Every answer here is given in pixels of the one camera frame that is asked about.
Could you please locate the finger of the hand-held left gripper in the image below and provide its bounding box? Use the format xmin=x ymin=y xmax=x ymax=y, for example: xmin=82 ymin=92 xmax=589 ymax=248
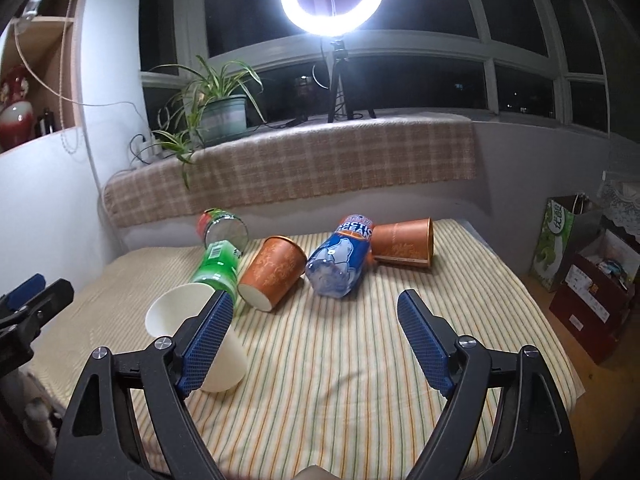
xmin=0 ymin=273 xmax=47 ymax=315
xmin=0 ymin=278 xmax=76 ymax=376

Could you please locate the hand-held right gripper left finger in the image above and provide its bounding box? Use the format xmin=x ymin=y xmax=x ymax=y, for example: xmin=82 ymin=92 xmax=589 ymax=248
xmin=52 ymin=290 xmax=236 ymax=480

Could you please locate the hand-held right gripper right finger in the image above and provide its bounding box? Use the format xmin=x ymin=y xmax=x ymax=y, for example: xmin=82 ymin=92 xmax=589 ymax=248
xmin=396 ymin=288 xmax=584 ymax=480

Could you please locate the white paper cup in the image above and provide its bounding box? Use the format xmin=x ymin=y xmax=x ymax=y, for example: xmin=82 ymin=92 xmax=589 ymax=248
xmin=145 ymin=283 xmax=249 ymax=394

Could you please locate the orange patterned paper cup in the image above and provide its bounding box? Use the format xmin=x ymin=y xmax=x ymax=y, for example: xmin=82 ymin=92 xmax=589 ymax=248
xmin=370 ymin=217 xmax=435 ymax=272
xmin=237 ymin=236 xmax=308 ymax=312

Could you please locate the green plastic bottle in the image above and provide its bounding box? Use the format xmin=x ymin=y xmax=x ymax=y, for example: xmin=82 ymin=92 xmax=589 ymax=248
xmin=189 ymin=240 xmax=244 ymax=307

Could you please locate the grey fuzzy cloth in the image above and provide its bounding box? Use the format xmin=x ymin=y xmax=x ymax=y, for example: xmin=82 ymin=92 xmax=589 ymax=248
xmin=15 ymin=367 xmax=64 ymax=462

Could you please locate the green and red can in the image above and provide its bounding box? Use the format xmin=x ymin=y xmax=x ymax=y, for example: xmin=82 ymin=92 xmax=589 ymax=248
xmin=196 ymin=208 xmax=250 ymax=257

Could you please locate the blue plastic bottle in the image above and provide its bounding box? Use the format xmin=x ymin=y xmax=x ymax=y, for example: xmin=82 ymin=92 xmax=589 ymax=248
xmin=304 ymin=213 xmax=376 ymax=301

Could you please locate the green paper bag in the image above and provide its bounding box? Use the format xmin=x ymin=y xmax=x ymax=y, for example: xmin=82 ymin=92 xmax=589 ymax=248
xmin=529 ymin=193 xmax=602 ymax=294

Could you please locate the dark red box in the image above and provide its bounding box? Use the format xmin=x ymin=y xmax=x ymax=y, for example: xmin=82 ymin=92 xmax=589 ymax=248
xmin=548 ymin=229 xmax=640 ymax=366

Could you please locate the red and white vase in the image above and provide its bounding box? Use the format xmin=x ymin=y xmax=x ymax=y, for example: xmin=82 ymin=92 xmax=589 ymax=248
xmin=0 ymin=64 xmax=37 ymax=152

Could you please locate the plaid blanket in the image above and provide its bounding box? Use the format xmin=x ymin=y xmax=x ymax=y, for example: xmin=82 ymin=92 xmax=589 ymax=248
xmin=102 ymin=112 xmax=479 ymax=257

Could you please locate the potted spider plant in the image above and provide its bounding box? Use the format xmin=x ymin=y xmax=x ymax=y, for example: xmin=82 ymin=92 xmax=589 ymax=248
xmin=144 ymin=54 xmax=267 ymax=190

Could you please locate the wooden shelf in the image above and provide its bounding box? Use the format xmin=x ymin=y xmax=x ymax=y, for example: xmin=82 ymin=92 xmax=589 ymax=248
xmin=0 ymin=0 xmax=97 ymax=155

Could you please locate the white lace cloth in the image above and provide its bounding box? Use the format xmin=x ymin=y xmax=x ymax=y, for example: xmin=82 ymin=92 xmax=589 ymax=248
xmin=595 ymin=169 xmax=640 ymax=237

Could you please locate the black tripod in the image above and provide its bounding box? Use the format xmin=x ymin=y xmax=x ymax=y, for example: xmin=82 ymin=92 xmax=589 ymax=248
xmin=312 ymin=37 xmax=377 ymax=124

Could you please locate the white window frame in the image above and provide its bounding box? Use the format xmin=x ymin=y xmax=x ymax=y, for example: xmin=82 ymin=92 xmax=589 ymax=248
xmin=139 ymin=0 xmax=640 ymax=137

